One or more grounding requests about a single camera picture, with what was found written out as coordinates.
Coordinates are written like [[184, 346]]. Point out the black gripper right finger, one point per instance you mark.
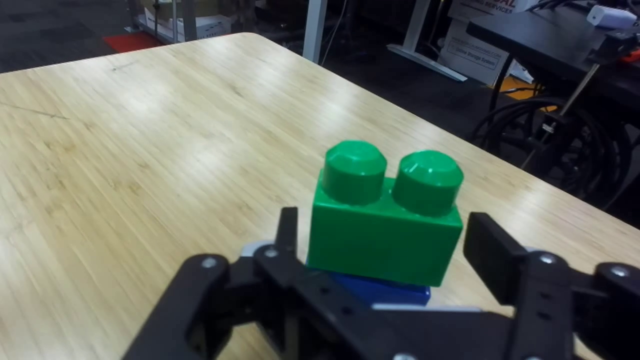
[[572, 306]]

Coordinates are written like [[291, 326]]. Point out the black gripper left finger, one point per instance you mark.
[[212, 301]]

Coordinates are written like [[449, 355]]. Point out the blue square four-stud block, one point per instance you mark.
[[380, 292]]

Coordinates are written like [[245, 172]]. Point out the green toy block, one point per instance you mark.
[[382, 232]]

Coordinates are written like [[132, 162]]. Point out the white upright desk leg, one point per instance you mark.
[[313, 27]]

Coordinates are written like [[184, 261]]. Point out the orange floor marker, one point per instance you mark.
[[130, 41]]

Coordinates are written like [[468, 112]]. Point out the white desk foot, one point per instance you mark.
[[426, 56]]

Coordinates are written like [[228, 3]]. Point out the white small device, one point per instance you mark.
[[610, 17]]

